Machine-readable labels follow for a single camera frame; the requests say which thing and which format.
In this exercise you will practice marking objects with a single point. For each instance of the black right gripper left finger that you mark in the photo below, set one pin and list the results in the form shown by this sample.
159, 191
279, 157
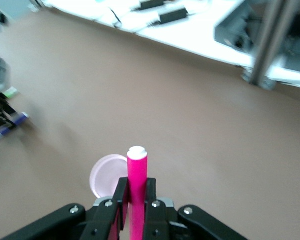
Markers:
107, 215

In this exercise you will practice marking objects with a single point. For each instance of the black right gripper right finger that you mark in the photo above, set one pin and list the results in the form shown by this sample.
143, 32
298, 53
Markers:
156, 217

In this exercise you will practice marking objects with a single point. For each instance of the purple highlighter pen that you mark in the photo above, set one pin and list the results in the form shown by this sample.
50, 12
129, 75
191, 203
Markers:
18, 119

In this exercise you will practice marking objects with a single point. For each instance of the pink highlighter pen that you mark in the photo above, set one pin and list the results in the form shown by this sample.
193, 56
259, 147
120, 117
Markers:
137, 180

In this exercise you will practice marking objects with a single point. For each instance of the pink round pen holder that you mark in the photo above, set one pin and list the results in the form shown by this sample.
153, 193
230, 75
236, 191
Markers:
107, 175

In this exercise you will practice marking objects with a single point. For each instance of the green highlighter pen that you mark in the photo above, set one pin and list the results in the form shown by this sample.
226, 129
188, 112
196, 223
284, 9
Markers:
10, 92

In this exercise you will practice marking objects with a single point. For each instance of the black power adapter brick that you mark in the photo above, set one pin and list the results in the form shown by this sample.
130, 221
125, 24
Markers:
172, 15
151, 4

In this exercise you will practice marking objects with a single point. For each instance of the white table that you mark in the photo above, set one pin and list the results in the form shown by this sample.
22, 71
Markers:
202, 37

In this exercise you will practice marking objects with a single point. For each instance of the grey metal box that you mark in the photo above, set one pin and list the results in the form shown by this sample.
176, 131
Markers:
236, 27

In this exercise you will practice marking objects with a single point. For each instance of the metal post base bracket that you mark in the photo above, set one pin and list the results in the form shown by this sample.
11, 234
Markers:
268, 83

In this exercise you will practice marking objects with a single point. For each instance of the silver metal frame post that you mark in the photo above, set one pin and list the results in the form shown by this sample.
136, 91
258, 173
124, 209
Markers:
270, 37

